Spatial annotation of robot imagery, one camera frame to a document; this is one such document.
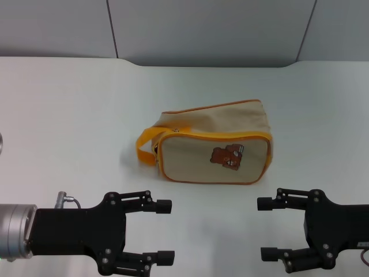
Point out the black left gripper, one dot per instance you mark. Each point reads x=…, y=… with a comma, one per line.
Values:
x=80, y=231

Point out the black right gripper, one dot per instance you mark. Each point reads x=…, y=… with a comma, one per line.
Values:
x=337, y=226

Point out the beige food bag orange trim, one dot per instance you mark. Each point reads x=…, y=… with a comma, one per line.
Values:
x=201, y=155

